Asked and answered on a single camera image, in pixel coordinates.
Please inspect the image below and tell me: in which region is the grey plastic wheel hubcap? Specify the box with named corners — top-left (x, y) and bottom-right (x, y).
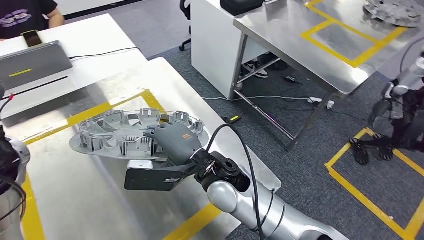
top-left (68, 108), bottom-right (211, 162)

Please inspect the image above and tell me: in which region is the black power cable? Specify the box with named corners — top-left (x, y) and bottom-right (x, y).
top-left (68, 47), bottom-right (142, 62)

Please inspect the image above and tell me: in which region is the silver wheel hubcap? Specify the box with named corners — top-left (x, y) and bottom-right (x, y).
top-left (362, 0), bottom-right (424, 28)

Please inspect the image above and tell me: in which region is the steel workbench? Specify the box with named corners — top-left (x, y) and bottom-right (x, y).
top-left (0, 56), bottom-right (282, 240)
top-left (231, 0), bottom-right (424, 152)

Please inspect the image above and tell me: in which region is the black smartphone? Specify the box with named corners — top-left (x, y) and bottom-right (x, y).
top-left (20, 29), bottom-right (44, 48)

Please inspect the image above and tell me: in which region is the black white sneaker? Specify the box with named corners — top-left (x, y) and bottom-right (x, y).
top-left (242, 60), bottom-right (270, 80)

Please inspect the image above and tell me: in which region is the white floor cable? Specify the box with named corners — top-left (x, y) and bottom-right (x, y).
top-left (202, 95), bottom-right (311, 103)

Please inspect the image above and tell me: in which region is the black office chair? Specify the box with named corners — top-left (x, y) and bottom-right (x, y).
top-left (178, 0), bottom-right (194, 53)

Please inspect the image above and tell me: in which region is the white desk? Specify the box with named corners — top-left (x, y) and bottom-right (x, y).
top-left (0, 13), bottom-right (149, 121)

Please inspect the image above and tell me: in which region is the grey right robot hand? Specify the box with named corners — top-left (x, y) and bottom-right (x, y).
top-left (143, 121), bottom-right (203, 167)

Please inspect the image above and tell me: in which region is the black case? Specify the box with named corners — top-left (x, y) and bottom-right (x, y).
top-left (219, 0), bottom-right (266, 17)

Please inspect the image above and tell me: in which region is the black silver humanoid robot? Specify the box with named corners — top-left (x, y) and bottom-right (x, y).
top-left (349, 33), bottom-right (424, 167)

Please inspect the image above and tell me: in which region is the yellow floor tape marking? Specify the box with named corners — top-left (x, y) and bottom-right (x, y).
top-left (325, 126), bottom-right (424, 240)

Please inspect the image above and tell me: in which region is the black cable red tip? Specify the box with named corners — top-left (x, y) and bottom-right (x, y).
top-left (0, 93), bottom-right (16, 121)

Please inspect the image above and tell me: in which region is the white cabinet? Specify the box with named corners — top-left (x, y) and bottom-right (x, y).
top-left (190, 0), bottom-right (270, 101)

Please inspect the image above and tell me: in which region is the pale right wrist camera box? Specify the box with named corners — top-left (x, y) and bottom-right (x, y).
top-left (124, 159), bottom-right (200, 193)

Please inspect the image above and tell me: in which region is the grey laptop yellow label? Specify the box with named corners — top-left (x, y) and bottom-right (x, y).
top-left (0, 40), bottom-right (74, 93)

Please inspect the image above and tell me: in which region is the person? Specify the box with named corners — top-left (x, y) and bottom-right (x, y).
top-left (0, 0), bottom-right (66, 41)

